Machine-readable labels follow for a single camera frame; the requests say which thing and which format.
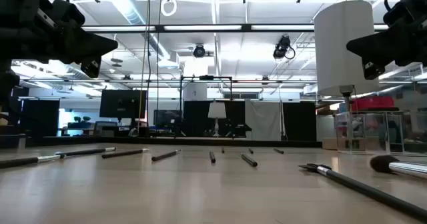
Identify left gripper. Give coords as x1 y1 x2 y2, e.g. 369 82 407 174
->
18 3 119 79

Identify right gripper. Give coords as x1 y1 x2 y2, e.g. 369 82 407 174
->
346 16 418 81

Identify large powder brush silver ferrule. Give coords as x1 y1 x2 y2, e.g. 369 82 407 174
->
369 154 427 181

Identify black fan brush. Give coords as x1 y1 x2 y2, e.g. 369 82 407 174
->
298 163 427 220

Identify white shade wooden base lamp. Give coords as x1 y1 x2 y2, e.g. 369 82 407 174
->
314 0 380 151

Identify red storage bin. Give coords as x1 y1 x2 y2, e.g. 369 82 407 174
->
351 95 396 112

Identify black computer monitor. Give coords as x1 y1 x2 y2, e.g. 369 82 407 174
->
99 89 147 125

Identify clear acrylic brush holder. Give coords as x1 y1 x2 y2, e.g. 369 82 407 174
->
334 110 427 155

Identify black backdrop panel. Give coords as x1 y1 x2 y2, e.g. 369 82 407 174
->
282 101 318 142
183 100 246 138

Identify overhead LED light bar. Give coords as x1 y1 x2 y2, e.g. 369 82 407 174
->
81 23 390 34

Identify white hanging sheet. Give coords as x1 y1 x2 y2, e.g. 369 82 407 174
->
244 99 283 142

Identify small white shade lamp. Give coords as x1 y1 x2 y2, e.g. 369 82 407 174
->
207 101 228 138

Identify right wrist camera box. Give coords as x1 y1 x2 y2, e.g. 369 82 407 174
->
382 0 420 27

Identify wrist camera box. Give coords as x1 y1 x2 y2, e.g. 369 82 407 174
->
382 0 420 27
49 0 87 28

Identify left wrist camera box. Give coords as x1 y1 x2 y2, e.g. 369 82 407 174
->
49 0 87 28

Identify yellow hanging cable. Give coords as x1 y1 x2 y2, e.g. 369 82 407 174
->
137 0 152 132

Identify black hanging cable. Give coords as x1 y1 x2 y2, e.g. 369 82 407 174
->
155 0 165 138

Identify white cable ring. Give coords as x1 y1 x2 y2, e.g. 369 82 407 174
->
160 0 178 18

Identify black ceiling camera with cable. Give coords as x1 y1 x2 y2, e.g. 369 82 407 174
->
272 35 296 60

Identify black metal stand frame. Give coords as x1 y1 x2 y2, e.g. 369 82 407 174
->
179 75 234 139

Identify black aluminium table frame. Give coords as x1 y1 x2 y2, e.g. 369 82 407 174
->
25 136 323 149

